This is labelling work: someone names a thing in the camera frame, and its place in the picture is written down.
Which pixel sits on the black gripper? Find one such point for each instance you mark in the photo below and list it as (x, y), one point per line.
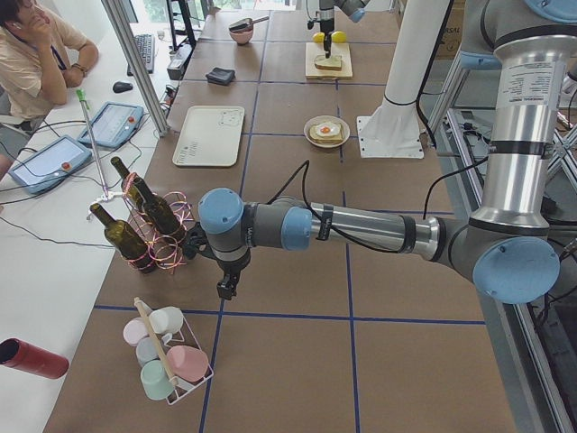
(230, 270)
(325, 14)

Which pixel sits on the bread slice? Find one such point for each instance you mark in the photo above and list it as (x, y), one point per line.
(332, 140)
(335, 62)

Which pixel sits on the white plate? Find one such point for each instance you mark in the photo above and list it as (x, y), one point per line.
(322, 118)

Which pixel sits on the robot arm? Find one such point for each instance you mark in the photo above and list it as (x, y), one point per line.
(354, 9)
(502, 246)

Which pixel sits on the cream bear tray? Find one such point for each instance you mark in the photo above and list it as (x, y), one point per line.
(210, 137)

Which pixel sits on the wooden cutting board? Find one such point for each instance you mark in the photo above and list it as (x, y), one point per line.
(313, 49)

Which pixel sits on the white cup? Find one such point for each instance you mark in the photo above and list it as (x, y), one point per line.
(166, 320)

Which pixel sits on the pink cup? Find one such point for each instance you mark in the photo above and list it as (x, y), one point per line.
(188, 362)

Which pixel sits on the fried egg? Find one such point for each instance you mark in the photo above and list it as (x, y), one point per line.
(327, 129)

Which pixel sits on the grey cup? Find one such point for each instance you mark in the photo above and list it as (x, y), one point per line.
(145, 351)

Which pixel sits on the lilac cup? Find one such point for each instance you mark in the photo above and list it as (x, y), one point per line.
(134, 331)

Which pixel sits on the dark green wine bottle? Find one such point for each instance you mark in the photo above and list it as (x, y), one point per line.
(159, 212)
(131, 192)
(125, 239)

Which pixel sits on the grey folded cloth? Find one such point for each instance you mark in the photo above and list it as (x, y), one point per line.
(220, 76)

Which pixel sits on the mint green cup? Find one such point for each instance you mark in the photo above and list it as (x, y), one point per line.
(155, 381)

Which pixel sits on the black keyboard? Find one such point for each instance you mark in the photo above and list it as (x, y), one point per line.
(145, 44)

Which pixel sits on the blue teach pendant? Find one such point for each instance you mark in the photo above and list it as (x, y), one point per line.
(49, 166)
(115, 123)

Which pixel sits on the black computer mouse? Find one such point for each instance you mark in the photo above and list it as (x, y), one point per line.
(121, 87)

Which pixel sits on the red thermos bottle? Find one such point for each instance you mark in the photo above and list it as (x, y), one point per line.
(23, 356)

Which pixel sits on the green tipped stick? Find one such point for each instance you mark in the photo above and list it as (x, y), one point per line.
(107, 195)

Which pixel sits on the seated person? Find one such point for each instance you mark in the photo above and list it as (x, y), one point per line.
(42, 57)

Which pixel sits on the copper wire bottle rack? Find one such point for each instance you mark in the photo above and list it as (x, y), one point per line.
(164, 250)

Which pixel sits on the wooden rack handle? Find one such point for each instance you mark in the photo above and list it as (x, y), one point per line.
(140, 305)

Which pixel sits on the aluminium frame post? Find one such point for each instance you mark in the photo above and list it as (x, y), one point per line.
(119, 20)

